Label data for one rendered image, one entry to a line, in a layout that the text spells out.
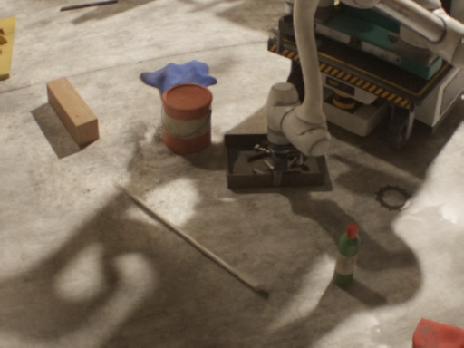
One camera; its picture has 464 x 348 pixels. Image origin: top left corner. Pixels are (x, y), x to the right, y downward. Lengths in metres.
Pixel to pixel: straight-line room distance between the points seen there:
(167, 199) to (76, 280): 0.50
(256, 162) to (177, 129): 0.31
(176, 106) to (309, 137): 0.62
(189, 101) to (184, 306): 0.84
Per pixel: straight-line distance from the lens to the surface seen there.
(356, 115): 2.79
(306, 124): 2.24
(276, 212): 2.51
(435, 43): 2.42
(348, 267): 2.22
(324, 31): 2.82
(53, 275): 2.32
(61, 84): 3.06
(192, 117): 2.65
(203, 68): 3.20
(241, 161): 2.71
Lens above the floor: 1.66
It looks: 39 degrees down
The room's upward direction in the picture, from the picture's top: 3 degrees clockwise
